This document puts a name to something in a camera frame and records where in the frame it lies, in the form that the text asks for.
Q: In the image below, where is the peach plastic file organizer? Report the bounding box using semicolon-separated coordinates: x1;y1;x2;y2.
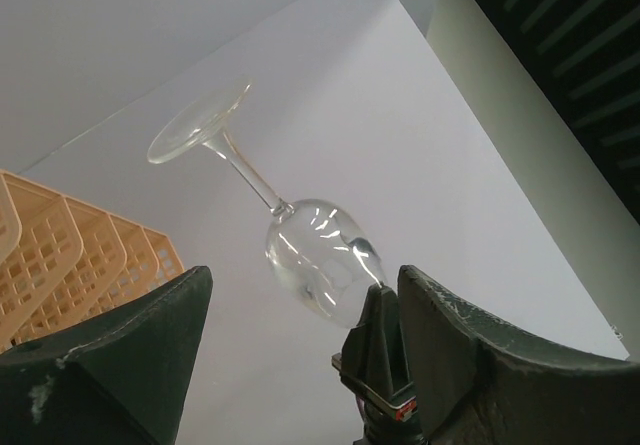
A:
1;171;184;351

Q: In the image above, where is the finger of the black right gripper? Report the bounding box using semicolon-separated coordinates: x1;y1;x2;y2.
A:
331;285;418;444

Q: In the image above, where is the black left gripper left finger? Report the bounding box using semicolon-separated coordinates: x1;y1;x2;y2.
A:
1;266;213;444

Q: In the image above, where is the clear wine glass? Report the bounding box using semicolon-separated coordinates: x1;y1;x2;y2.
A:
147;77;386;329

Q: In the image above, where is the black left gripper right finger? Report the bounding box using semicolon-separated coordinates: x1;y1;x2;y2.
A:
398;265;639;444

